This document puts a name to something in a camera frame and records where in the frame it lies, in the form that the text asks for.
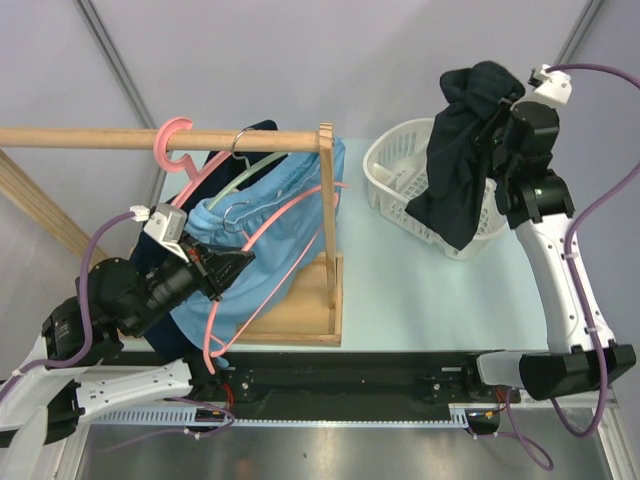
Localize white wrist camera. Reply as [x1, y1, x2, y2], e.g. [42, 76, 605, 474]
[527, 64, 572, 108]
[129, 203, 188, 262]

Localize wooden rack rod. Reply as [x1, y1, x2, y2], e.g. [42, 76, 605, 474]
[1, 127, 319, 152]

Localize pale green hanger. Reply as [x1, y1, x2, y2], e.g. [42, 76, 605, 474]
[206, 127, 288, 211]

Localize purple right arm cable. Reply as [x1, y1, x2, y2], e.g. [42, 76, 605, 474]
[504, 62, 640, 471]

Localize pink plastic hanger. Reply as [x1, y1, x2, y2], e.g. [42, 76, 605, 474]
[151, 116, 232, 210]

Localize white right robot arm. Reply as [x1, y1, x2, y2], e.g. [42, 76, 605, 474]
[461, 101, 637, 401]

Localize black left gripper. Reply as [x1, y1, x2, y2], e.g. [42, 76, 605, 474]
[127, 229, 258, 335]

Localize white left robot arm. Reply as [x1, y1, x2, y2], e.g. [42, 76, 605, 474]
[1, 235, 255, 447]

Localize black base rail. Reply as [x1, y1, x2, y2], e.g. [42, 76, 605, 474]
[119, 349, 566, 426]

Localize dark grey shorts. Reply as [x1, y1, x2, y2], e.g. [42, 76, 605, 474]
[405, 61, 525, 250]

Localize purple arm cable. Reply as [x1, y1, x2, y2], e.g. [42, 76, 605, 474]
[504, 62, 640, 471]
[0, 209, 237, 451]

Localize light blue shorts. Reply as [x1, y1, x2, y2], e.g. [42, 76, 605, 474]
[184, 153, 325, 352]

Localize white slotted cable duct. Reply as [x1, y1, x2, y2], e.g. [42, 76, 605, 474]
[91, 402, 473, 429]

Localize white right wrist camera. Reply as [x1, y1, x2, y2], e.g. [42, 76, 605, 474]
[527, 64, 572, 108]

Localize white plastic laundry basket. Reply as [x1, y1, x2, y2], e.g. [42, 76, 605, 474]
[362, 118, 508, 260]

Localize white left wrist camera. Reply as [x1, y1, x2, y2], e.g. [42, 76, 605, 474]
[129, 203, 188, 262]

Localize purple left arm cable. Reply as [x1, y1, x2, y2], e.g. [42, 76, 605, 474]
[0, 209, 237, 451]

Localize navy blue shorts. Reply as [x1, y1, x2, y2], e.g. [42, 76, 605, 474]
[129, 152, 268, 362]

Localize pink hanger with metal hook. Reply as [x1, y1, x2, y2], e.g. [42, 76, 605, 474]
[201, 185, 328, 374]

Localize wooden rack left post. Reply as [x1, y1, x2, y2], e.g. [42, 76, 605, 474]
[1, 151, 90, 258]

